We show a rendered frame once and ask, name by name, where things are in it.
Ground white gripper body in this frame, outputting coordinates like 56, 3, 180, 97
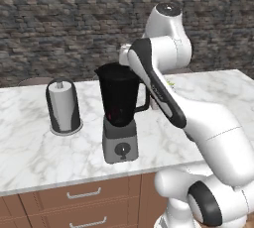
149, 87, 160, 111

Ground brown cupboard door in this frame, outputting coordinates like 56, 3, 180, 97
0, 193, 28, 228

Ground brown cupboard panel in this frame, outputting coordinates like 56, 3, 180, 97
138, 171, 171, 228

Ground grey blender knob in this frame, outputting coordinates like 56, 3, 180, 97
118, 142, 129, 161

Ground grey blender base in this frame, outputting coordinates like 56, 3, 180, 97
101, 115, 140, 166

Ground silver drawer handle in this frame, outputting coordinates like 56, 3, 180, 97
68, 215, 109, 228
65, 186, 103, 201

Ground brown stool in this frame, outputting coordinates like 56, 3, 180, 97
17, 76, 56, 88

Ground white paper towel roll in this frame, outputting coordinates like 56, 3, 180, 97
48, 81, 76, 131

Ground dark grey paper towel holder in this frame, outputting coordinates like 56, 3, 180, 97
45, 77, 84, 137

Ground brown drawer front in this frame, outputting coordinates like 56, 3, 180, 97
19, 174, 142, 212
27, 197, 141, 228

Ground black blender jar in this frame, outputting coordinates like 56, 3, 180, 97
93, 62, 151, 128

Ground black blender lid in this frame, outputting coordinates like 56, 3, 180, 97
98, 61, 133, 72

